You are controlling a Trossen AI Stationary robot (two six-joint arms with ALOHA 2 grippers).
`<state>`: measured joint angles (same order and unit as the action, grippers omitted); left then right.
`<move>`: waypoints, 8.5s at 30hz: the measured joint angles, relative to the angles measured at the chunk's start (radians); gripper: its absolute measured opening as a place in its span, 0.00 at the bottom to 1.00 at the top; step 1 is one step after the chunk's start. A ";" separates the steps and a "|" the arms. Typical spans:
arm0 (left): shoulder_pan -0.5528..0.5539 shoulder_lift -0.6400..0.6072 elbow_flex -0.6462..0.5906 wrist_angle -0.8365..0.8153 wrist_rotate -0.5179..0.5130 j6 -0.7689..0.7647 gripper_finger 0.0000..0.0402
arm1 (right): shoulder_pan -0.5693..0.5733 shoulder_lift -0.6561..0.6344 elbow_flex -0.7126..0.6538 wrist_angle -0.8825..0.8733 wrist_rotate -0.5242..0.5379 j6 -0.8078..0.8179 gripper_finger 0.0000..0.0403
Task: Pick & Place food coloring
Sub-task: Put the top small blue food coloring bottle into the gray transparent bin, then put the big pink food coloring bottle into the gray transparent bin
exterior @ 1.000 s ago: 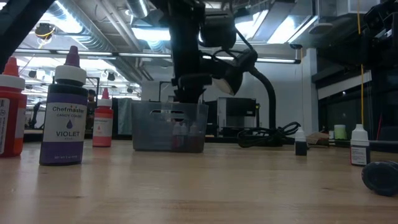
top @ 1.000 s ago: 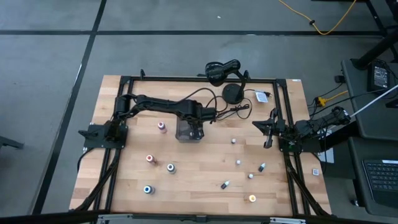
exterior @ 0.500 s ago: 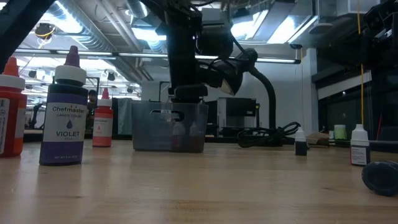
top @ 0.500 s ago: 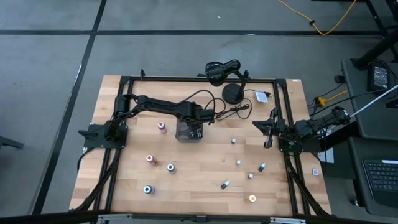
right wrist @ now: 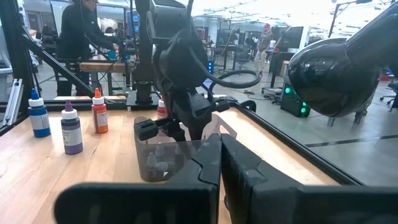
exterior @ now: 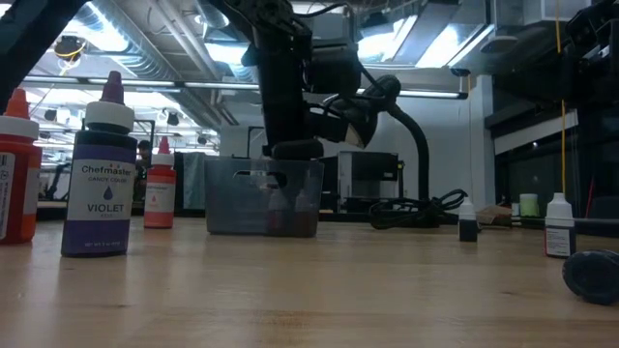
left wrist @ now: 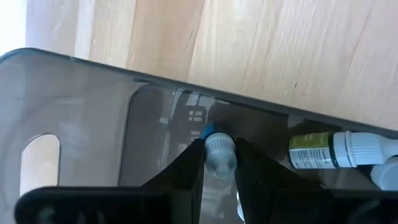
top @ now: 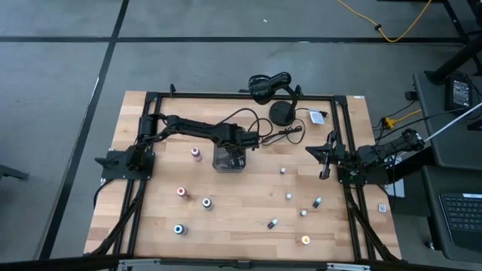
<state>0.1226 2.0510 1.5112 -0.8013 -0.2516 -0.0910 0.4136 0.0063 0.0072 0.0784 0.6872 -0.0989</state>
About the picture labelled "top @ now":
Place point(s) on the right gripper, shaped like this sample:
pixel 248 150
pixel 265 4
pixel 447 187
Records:
pixel 326 169

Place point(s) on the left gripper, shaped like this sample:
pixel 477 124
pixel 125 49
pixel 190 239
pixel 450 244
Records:
pixel 229 137

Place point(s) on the pink food coloring bottle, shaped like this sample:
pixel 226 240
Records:
pixel 196 152

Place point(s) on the violet food coloring bottle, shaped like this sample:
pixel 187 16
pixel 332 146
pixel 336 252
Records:
pixel 206 203

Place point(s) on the red food coloring bottle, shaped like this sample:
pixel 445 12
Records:
pixel 182 192

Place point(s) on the yellow food coloring bottle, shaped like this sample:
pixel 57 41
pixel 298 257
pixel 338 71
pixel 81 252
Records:
pixel 305 239

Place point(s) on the blue food coloring bottle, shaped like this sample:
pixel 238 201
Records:
pixel 179 229

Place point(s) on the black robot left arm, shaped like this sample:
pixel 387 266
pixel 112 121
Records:
pixel 196 130

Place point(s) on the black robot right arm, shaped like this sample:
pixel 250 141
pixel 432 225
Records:
pixel 376 154

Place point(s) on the grey translucent plastic bin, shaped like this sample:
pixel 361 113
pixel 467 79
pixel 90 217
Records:
pixel 222 169

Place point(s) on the lamp plug paper tag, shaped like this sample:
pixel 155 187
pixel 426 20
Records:
pixel 316 117

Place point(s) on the black gooseneck desk lamp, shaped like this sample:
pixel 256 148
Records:
pixel 281 113

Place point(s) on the small white code tag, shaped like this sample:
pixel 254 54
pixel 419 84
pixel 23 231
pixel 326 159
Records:
pixel 382 208

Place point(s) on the white paper sheet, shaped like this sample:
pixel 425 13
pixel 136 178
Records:
pixel 397 190

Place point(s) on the dark grey side desk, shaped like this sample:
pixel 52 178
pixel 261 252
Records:
pixel 433 226
pixel 452 150

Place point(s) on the black power adapter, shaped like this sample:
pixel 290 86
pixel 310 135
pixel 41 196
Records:
pixel 460 92

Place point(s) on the black keyboard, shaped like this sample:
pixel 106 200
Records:
pixel 463 216

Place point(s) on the black desk leg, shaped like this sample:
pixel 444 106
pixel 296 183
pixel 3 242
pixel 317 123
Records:
pixel 452 62

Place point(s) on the black front gantry beam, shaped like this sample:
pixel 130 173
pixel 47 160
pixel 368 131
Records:
pixel 56 263

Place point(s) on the black chair base leg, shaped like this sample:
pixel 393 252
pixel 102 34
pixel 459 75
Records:
pixel 11 173

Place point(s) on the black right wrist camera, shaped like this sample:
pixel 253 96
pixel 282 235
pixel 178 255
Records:
pixel 339 152

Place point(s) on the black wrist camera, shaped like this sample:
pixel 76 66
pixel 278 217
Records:
pixel 249 140
pixel 339 152

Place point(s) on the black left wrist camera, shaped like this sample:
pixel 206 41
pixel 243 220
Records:
pixel 249 140

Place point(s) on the black aluminium table frame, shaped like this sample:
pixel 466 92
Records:
pixel 244 96

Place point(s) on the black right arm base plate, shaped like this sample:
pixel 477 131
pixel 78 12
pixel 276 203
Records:
pixel 376 178

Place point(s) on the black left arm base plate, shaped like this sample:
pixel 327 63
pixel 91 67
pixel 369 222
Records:
pixel 113 169

